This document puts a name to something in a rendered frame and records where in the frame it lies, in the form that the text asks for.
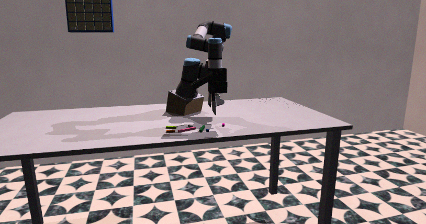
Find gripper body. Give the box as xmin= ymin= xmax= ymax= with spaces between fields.
xmin=208 ymin=68 xmax=227 ymax=94

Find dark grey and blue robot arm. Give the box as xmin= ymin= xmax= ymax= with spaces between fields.
xmin=176 ymin=21 xmax=232 ymax=98

